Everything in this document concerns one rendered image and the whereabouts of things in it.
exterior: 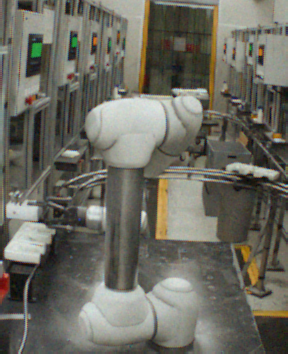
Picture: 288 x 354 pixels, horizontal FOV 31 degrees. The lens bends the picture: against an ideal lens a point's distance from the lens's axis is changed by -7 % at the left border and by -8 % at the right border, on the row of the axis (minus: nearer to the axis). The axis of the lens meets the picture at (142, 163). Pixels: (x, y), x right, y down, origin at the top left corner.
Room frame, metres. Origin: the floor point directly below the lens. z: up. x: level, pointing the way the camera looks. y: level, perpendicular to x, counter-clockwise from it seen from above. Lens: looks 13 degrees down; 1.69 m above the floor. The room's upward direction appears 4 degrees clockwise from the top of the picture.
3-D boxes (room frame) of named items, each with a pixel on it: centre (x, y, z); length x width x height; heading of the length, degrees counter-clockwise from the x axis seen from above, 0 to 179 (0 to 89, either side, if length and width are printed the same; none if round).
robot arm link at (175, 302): (1.56, -0.13, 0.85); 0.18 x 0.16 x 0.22; 116
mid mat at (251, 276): (3.91, -0.71, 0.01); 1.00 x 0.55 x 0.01; 179
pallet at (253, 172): (3.59, -0.76, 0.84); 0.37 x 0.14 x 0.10; 57
